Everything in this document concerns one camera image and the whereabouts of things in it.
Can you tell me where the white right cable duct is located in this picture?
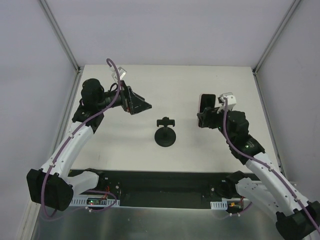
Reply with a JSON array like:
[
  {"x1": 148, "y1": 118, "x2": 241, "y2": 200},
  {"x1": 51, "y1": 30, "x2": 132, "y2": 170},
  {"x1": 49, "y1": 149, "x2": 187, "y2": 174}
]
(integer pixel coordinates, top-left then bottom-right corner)
[{"x1": 210, "y1": 200, "x2": 228, "y2": 211}]

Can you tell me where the aluminium table rail right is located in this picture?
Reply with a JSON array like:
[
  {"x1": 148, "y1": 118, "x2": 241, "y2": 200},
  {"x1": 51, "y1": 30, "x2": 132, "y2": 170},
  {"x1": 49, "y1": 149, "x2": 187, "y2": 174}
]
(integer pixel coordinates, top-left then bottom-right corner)
[{"x1": 252, "y1": 74, "x2": 311, "y2": 240}]

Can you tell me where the black phone stand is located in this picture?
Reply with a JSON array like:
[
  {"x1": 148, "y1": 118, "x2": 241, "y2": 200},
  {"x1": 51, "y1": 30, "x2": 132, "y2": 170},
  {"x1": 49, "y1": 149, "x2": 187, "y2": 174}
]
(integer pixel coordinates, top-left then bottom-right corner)
[{"x1": 154, "y1": 116, "x2": 177, "y2": 148}]

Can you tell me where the white left cable duct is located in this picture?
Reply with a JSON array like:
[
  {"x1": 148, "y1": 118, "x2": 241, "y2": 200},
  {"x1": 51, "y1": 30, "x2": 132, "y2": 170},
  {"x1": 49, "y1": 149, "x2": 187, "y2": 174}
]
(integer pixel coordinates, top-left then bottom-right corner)
[{"x1": 69, "y1": 197, "x2": 120, "y2": 208}]

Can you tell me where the phone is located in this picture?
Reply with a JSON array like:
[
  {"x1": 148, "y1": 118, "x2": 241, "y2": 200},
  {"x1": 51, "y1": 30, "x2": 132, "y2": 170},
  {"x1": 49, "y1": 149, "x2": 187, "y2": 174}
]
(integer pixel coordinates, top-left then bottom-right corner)
[{"x1": 198, "y1": 93, "x2": 216, "y2": 113}]

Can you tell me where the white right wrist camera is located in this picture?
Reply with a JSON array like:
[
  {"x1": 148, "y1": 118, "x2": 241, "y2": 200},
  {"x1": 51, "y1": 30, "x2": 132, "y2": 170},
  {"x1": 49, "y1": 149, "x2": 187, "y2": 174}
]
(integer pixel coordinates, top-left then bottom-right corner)
[{"x1": 217, "y1": 92, "x2": 237, "y2": 113}]

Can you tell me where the aluminium frame post right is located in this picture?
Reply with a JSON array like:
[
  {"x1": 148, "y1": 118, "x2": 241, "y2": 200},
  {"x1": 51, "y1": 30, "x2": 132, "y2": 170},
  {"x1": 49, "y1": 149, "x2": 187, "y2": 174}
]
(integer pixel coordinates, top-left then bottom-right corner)
[{"x1": 252, "y1": 0, "x2": 303, "y2": 76}]

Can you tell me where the aluminium frame post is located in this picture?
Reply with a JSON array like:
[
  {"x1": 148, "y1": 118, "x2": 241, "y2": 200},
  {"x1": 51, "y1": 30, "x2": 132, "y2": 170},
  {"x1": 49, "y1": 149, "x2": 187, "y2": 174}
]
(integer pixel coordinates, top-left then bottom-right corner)
[
  {"x1": 252, "y1": 0, "x2": 303, "y2": 76},
  {"x1": 37, "y1": 0, "x2": 81, "y2": 73}
]

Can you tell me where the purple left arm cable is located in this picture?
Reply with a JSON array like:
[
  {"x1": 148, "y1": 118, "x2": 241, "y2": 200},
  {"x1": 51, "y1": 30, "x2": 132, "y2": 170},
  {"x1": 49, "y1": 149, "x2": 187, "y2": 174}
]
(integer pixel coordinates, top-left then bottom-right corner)
[{"x1": 40, "y1": 58, "x2": 123, "y2": 219}]

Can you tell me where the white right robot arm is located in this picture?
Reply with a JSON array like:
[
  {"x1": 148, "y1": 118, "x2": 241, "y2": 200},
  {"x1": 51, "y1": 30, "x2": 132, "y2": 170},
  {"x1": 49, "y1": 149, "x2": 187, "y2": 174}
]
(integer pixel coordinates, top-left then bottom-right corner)
[{"x1": 197, "y1": 106, "x2": 320, "y2": 240}]

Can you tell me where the aluminium frame post left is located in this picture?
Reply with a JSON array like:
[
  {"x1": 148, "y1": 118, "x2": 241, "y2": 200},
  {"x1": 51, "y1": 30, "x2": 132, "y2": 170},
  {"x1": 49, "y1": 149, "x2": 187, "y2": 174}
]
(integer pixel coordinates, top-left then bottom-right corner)
[{"x1": 37, "y1": 0, "x2": 81, "y2": 73}]

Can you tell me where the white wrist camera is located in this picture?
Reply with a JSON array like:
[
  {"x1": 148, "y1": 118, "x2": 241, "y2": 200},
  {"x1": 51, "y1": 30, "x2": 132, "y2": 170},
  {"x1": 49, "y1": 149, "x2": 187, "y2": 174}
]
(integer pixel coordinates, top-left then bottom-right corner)
[
  {"x1": 109, "y1": 66, "x2": 127, "y2": 83},
  {"x1": 217, "y1": 92, "x2": 237, "y2": 113}
]

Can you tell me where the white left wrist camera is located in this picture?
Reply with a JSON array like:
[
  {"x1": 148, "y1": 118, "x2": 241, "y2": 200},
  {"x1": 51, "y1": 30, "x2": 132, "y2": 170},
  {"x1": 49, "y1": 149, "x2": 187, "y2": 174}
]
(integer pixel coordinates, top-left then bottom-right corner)
[{"x1": 109, "y1": 66, "x2": 127, "y2": 83}]

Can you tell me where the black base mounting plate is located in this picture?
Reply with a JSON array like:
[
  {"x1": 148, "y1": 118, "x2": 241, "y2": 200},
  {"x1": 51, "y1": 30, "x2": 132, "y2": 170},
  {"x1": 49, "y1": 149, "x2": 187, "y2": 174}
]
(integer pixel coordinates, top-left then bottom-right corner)
[{"x1": 67, "y1": 169, "x2": 258, "y2": 208}]

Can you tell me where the white cable duct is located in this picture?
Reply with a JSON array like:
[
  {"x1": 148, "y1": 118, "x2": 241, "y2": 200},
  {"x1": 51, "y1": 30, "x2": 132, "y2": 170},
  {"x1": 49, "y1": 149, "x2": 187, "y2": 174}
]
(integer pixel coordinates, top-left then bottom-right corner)
[
  {"x1": 210, "y1": 200, "x2": 228, "y2": 211},
  {"x1": 69, "y1": 197, "x2": 120, "y2": 208}
]

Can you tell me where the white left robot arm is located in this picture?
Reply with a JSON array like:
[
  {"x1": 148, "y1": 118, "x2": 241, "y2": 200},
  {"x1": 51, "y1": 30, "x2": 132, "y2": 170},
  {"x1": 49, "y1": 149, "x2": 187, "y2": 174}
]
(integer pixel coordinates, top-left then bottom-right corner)
[{"x1": 26, "y1": 78, "x2": 152, "y2": 211}]

